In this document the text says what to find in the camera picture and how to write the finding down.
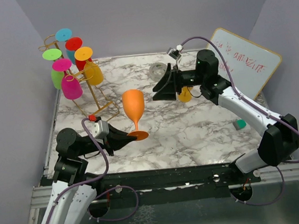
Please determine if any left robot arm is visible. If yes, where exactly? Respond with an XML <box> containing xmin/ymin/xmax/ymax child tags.
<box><xmin>41</xmin><ymin>120</ymin><xmax>137</xmax><ymax>224</ymax></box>

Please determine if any pink wine glass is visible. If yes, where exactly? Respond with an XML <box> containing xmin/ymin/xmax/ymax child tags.
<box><xmin>51</xmin><ymin>58</ymin><xmax>83</xmax><ymax>100</ymax></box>

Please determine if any yellow wine glass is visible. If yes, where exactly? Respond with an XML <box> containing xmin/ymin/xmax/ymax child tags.
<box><xmin>74</xmin><ymin>46</ymin><xmax>104</xmax><ymax>85</ymax></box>
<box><xmin>178</xmin><ymin>87</ymin><xmax>193</xmax><ymax>103</ymax></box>

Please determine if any yellow wine glass front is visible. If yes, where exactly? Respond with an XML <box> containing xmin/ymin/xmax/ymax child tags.
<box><xmin>178</xmin><ymin>87</ymin><xmax>193</xmax><ymax>103</ymax></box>

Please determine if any yellow wine glass rear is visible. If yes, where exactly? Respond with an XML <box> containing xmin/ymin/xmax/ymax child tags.
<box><xmin>74</xmin><ymin>46</ymin><xmax>104</xmax><ymax>85</ymax></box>

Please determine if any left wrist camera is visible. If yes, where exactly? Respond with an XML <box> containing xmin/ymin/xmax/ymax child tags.
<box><xmin>88</xmin><ymin>114</ymin><xmax>110</xmax><ymax>140</ymax></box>

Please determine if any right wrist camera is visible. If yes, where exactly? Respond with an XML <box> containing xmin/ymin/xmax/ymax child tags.
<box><xmin>167</xmin><ymin>44</ymin><xmax>184</xmax><ymax>68</ymax></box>

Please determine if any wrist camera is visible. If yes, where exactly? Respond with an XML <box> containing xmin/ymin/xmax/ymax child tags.
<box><xmin>88</xmin><ymin>114</ymin><xmax>110</xmax><ymax>140</ymax></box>
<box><xmin>167</xmin><ymin>44</ymin><xmax>184</xmax><ymax>68</ymax></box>

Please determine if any green grey eraser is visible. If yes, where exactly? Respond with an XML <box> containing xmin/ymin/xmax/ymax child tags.
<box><xmin>232</xmin><ymin>119</ymin><xmax>247</xmax><ymax>131</ymax></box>

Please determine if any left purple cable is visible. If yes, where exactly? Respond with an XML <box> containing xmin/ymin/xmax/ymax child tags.
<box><xmin>26</xmin><ymin>113</ymin><xmax>141</xmax><ymax>224</ymax></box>

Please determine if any orange wine glass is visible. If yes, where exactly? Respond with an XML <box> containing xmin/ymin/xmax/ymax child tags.
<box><xmin>122</xmin><ymin>89</ymin><xmax>149</xmax><ymax>141</ymax></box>

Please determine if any green wine glass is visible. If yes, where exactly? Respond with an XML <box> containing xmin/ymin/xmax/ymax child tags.
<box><xmin>42</xmin><ymin>48</ymin><xmax>64</xmax><ymax>90</ymax></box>

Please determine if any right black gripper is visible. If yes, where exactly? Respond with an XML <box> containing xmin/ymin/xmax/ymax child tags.
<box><xmin>150</xmin><ymin>60</ymin><xmax>208</xmax><ymax>102</ymax></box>

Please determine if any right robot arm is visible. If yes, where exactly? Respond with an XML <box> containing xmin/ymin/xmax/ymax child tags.
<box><xmin>152</xmin><ymin>49</ymin><xmax>299</xmax><ymax>183</ymax></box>

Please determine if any yellow framed whiteboard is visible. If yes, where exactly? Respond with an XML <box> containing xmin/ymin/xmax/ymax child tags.
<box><xmin>207</xmin><ymin>28</ymin><xmax>282</xmax><ymax>99</ymax></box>

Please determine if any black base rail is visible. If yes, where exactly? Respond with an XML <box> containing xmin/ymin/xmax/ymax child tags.
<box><xmin>89</xmin><ymin>163</ymin><xmax>261</xmax><ymax>210</ymax></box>

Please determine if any gold wire glass rack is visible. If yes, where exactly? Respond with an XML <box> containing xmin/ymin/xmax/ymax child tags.
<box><xmin>38</xmin><ymin>34</ymin><xmax>120</xmax><ymax>121</ymax></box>

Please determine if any cyan wine glass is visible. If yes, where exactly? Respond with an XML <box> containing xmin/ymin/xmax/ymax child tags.
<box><xmin>55</xmin><ymin>28</ymin><xmax>75</xmax><ymax>64</ymax></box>

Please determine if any red wine glass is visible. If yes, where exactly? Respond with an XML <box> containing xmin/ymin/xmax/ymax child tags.
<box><xmin>65</xmin><ymin>37</ymin><xmax>93</xmax><ymax>71</ymax></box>

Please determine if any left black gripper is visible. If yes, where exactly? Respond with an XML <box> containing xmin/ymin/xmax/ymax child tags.
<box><xmin>74</xmin><ymin>120</ymin><xmax>139</xmax><ymax>159</ymax></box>

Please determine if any clear tape roll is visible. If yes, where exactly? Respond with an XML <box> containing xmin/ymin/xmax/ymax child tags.
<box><xmin>149</xmin><ymin>62</ymin><xmax>167</xmax><ymax>82</ymax></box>

